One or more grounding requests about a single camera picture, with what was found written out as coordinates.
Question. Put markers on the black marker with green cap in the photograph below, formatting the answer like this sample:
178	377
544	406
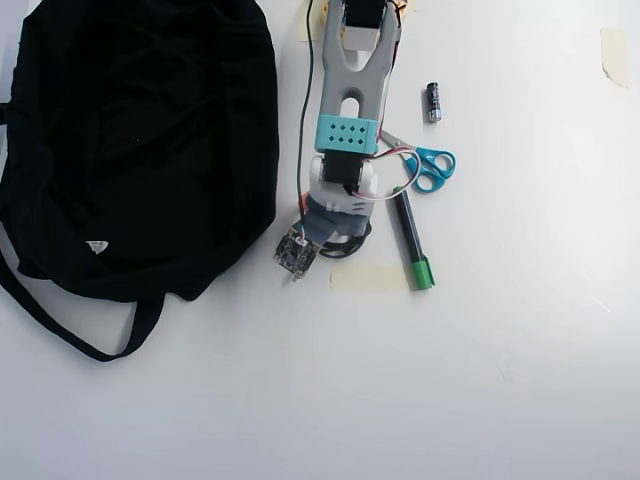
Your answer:
412	235

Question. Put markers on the wide masking tape strip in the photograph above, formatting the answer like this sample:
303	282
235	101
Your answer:
370	279

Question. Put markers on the masking tape strip under base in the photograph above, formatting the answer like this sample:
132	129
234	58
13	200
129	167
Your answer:
315	25

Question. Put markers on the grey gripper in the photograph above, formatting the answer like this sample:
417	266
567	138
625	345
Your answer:
348	230

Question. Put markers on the grey and teal robot arm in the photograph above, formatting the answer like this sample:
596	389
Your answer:
345	105

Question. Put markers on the black fabric bag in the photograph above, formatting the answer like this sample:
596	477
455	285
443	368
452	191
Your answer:
135	140

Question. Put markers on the long masking tape strip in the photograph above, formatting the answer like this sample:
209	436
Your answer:
615	55

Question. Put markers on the black AA battery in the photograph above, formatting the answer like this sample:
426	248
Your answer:
433	102

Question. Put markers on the black camera circuit board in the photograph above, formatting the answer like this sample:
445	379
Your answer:
294	254

